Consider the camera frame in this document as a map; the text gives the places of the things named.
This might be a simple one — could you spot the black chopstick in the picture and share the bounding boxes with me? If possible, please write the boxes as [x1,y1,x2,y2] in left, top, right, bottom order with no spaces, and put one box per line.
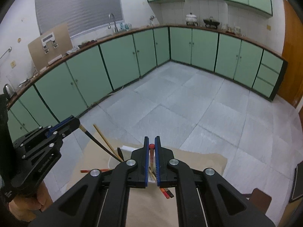
[79,124,120,162]

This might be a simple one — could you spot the green lower kitchen cabinets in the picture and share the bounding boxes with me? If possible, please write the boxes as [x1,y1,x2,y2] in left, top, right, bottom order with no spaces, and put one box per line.
[8,26,287,139]

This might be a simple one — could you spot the left hand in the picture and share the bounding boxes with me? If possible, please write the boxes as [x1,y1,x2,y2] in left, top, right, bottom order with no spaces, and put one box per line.
[8,181,53,222]

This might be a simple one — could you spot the bamboo chopstick in holder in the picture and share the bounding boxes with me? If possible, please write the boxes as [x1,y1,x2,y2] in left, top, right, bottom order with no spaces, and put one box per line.
[93,124,122,162]

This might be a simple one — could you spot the white utensil holder left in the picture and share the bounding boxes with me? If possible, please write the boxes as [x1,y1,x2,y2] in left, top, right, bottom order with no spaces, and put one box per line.
[107,145,136,171]

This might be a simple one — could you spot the white utensil holder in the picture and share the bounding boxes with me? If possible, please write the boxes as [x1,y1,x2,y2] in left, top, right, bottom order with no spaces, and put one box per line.
[107,145,136,171]
[148,149,157,184]

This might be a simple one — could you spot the orange red bamboo chopstick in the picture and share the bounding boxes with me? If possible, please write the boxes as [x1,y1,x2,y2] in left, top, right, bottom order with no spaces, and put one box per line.
[148,166,170,199]

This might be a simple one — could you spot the black utensil in holder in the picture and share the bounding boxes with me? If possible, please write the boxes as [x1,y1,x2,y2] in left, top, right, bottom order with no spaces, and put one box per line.
[117,148,124,161]

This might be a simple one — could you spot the white utensil holder right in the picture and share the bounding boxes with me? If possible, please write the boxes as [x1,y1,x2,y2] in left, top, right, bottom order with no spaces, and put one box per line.
[148,149,157,184]

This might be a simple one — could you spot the cardboard board with device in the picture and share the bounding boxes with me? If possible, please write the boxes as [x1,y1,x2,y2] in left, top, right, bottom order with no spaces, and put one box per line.
[28,23,73,72]

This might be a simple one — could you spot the black appliance at right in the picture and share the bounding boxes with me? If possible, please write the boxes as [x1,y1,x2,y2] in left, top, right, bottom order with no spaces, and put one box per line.
[289,161,303,203]

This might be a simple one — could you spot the chrome sink faucet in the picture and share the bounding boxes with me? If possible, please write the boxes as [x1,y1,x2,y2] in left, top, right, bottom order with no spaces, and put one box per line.
[108,13,119,33]

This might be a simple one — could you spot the window blind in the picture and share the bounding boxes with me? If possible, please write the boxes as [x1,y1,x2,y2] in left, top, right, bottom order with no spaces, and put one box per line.
[35,0,123,37]

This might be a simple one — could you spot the brown wooden door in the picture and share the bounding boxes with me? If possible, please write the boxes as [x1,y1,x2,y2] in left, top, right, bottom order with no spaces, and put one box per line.
[278,0,302,108]

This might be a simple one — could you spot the white cooking pot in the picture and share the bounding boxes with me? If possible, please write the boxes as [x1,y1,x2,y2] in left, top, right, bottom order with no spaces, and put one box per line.
[185,13,198,26]

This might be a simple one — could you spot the black wok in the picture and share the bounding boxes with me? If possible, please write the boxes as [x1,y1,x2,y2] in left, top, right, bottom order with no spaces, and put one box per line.
[203,16,220,29]

